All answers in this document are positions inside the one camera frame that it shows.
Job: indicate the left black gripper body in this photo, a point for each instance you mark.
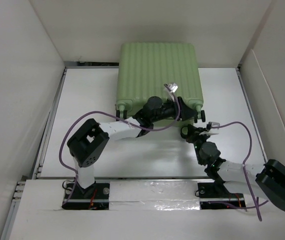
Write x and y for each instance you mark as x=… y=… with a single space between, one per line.
x=181 y=117

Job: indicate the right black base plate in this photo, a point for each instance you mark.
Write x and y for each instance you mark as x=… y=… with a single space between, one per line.
x=212 y=198

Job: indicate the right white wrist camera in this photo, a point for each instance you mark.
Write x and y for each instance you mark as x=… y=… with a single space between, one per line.
x=212 y=128

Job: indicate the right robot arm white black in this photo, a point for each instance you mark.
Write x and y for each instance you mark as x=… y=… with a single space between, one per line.
x=266 y=181

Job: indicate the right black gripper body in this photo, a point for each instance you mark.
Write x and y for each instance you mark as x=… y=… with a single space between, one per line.
x=196 y=139

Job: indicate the green suitcase with blue lining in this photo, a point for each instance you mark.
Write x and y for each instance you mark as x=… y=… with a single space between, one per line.
x=144 y=69

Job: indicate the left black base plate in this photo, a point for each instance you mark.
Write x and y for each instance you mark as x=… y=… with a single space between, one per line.
x=95 y=198

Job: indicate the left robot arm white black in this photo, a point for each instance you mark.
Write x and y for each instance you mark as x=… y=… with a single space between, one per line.
x=88 y=142

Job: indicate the silver tape strip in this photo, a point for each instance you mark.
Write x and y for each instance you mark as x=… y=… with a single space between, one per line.
x=153 y=195

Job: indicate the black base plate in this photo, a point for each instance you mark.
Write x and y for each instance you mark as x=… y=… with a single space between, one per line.
x=212 y=198
x=95 y=198

